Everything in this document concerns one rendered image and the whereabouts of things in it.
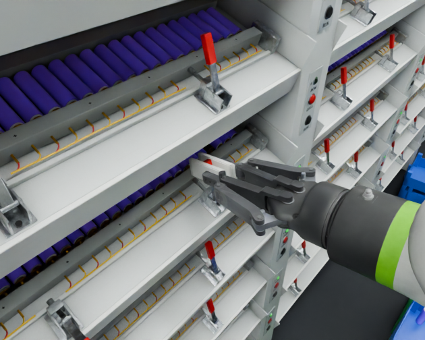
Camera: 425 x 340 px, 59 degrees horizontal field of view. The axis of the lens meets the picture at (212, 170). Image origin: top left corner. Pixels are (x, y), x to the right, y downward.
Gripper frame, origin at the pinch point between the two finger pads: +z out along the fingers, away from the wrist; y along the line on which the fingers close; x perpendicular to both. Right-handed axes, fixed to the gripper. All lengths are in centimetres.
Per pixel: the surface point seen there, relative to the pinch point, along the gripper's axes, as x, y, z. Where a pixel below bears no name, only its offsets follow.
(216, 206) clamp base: -5.9, -1.0, -0.6
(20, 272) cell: -1.7, -27.2, 7.1
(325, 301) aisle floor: -97, 56, 9
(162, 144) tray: 10.4, -10.0, -3.4
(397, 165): -82, 138, 14
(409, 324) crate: -70, 44, -22
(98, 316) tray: -8.2, -23.2, -0.6
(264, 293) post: -51, 18, 7
